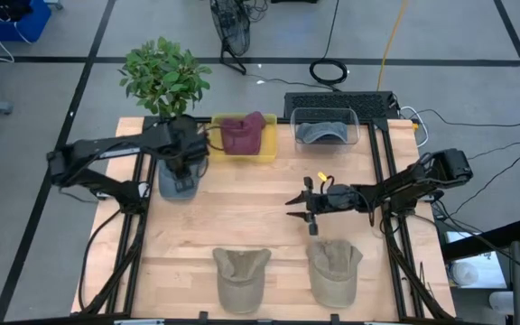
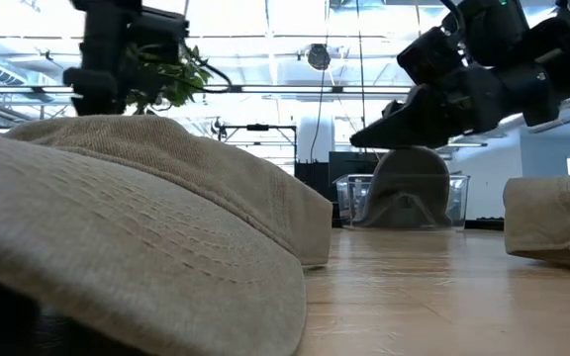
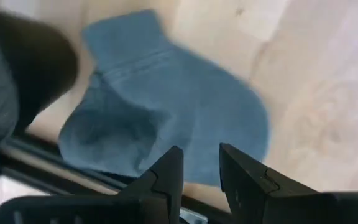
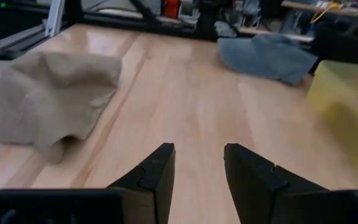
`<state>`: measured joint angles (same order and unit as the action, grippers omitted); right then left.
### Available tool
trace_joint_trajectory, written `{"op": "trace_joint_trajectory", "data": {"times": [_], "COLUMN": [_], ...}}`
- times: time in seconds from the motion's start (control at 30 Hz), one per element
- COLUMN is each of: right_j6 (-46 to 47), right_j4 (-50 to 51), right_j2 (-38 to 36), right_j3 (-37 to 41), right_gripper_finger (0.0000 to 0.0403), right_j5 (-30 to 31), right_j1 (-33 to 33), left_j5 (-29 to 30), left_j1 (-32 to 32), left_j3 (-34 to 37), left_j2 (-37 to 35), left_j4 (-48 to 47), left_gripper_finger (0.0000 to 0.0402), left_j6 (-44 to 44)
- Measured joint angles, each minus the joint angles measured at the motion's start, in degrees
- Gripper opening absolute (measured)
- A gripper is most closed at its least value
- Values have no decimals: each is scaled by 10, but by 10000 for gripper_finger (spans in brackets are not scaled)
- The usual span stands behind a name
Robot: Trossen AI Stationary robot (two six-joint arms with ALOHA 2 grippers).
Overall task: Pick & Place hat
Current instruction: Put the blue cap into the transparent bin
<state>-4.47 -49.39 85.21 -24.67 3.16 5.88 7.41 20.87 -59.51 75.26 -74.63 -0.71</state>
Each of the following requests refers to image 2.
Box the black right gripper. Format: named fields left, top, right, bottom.
left=348, top=61, right=563, bottom=149

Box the dark grey baseball cap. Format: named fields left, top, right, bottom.
left=353, top=145, right=453, bottom=229

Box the beige cotton baseball cap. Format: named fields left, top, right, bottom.
left=502, top=174, right=570, bottom=271
left=0, top=114, right=334, bottom=356

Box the black computer monitor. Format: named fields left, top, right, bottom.
left=328, top=151, right=390, bottom=177

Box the green potted plant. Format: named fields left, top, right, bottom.
left=126, top=43, right=215, bottom=116

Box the clear plastic container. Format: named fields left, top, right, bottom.
left=333, top=172, right=470, bottom=231

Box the black equipment box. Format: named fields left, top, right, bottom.
left=293, top=161, right=336, bottom=202

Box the long ceiling light bar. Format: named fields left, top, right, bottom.
left=0, top=84, right=413, bottom=96

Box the thin black hanging cable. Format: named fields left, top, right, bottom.
left=355, top=0, right=369, bottom=137

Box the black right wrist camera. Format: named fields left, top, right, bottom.
left=396, top=25, right=466, bottom=86

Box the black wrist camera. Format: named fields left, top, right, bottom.
left=131, top=7, right=190, bottom=63
left=396, top=25, right=466, bottom=86

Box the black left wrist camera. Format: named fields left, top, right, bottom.
left=131, top=7, right=190, bottom=63

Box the round ceiling cable reel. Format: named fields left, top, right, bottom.
left=306, top=43, right=333, bottom=72

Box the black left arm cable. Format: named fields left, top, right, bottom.
left=184, top=46, right=236, bottom=94

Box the black table edge rail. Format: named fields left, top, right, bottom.
left=465, top=217, right=506, bottom=231

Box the black metal stand frame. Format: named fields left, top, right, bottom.
left=217, top=122, right=299, bottom=164

